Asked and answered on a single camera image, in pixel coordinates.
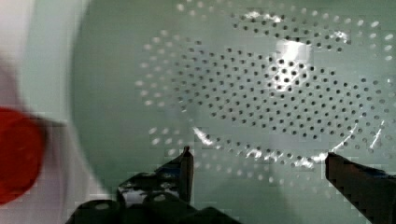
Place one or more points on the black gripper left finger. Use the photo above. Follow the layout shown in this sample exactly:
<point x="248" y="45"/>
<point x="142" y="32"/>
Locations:
<point x="159" y="197"/>

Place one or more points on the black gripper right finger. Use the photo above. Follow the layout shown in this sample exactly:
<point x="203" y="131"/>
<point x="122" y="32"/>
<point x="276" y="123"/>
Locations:
<point x="371" y="191"/>

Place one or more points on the green plastic strainer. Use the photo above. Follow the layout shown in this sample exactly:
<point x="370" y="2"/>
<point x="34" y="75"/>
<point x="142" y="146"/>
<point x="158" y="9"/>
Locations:
<point x="261" y="91"/>

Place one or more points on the red plush ketchup bottle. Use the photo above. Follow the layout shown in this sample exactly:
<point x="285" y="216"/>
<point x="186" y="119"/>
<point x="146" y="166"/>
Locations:
<point x="22" y="146"/>

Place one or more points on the grey round plate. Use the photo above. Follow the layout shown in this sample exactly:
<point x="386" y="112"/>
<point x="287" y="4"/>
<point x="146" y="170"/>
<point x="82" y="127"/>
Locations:
<point x="64" y="181"/>

